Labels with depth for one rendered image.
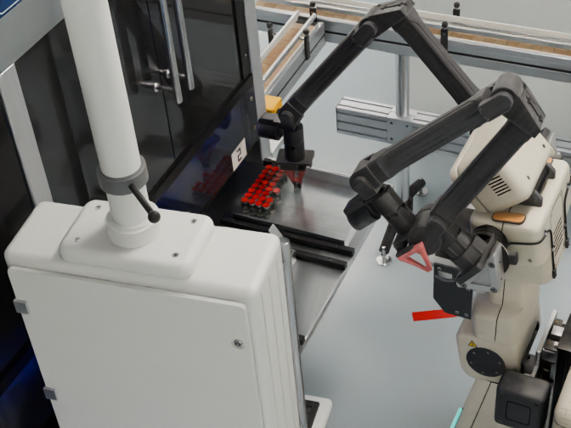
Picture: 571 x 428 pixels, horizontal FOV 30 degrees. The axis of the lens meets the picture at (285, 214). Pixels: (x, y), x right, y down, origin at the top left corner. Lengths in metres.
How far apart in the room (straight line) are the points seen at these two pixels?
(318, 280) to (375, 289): 1.23
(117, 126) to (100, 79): 0.10
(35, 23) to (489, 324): 1.34
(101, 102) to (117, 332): 0.49
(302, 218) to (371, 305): 1.04
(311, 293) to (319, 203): 0.36
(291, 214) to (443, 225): 0.76
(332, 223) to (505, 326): 0.59
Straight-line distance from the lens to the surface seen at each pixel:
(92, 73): 1.71
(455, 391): 3.71
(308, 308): 2.74
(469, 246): 2.39
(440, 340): 3.85
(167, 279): 1.90
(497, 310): 2.71
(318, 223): 2.98
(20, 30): 2.08
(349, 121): 4.01
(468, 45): 3.63
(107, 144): 1.79
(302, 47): 3.63
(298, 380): 2.32
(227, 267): 1.89
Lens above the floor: 2.84
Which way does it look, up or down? 40 degrees down
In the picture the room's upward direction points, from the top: 6 degrees counter-clockwise
